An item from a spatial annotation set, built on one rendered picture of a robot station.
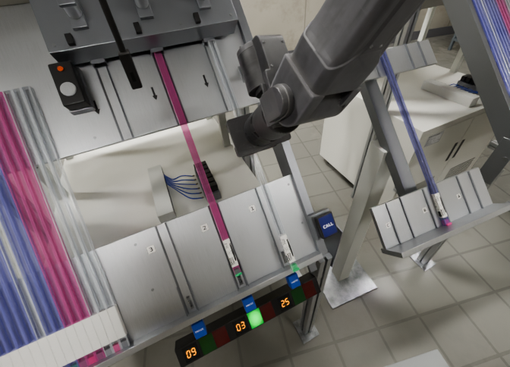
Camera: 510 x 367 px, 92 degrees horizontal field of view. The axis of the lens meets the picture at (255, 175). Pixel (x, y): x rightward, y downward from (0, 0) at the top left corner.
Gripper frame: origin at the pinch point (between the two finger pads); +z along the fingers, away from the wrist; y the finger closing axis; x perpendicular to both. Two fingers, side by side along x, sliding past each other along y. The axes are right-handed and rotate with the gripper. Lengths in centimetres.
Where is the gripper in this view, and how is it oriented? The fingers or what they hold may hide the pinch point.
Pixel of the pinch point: (247, 139)
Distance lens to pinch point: 51.8
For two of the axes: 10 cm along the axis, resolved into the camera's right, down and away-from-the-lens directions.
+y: -9.0, 3.4, -2.6
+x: 3.4, 9.4, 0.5
